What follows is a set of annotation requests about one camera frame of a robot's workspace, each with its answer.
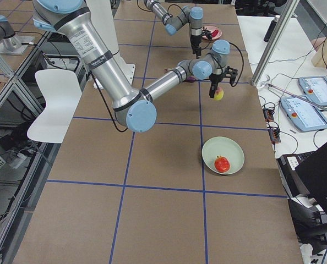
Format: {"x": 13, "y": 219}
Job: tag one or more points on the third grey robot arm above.
{"x": 10, "y": 42}

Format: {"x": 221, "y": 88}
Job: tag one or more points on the pink plate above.
{"x": 212, "y": 28}

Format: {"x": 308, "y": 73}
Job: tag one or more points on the purple eggplant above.
{"x": 190, "y": 79}

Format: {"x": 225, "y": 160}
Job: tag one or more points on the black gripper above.
{"x": 195, "y": 40}
{"x": 216, "y": 78}

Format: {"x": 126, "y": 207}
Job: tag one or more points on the teach pendant tablet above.
{"x": 304, "y": 116}
{"x": 315, "y": 88}

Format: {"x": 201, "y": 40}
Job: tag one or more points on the far teach pendant tablet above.
{"x": 315, "y": 88}

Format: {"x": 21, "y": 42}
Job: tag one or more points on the red yellow pomegranate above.
{"x": 222, "y": 164}

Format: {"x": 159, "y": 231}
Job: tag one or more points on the black laptop computer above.
{"x": 306, "y": 173}

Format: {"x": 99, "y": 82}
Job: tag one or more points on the aluminium frame post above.
{"x": 274, "y": 39}

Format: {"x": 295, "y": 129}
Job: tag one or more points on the silver reacher grabber stick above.
{"x": 296, "y": 96}

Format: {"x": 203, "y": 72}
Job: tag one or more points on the person in brown shirt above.
{"x": 317, "y": 43}

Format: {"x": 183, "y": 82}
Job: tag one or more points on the near teach pendant tablet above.
{"x": 304, "y": 116}

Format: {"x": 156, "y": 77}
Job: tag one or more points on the black water bottle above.
{"x": 271, "y": 28}

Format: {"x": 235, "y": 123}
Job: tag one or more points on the yellow pink peach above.
{"x": 218, "y": 95}

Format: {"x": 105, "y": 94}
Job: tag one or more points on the white curved chair shell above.
{"x": 61, "y": 91}

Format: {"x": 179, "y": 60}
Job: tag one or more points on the orange black terminal strip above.
{"x": 272, "y": 125}

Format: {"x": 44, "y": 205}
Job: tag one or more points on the red chili pepper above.
{"x": 215, "y": 33}

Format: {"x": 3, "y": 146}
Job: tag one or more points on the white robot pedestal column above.
{"x": 102, "y": 20}

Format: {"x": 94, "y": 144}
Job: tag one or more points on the green plate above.
{"x": 226, "y": 148}

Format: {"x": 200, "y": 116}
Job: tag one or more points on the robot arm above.
{"x": 89, "y": 27}
{"x": 192, "y": 16}

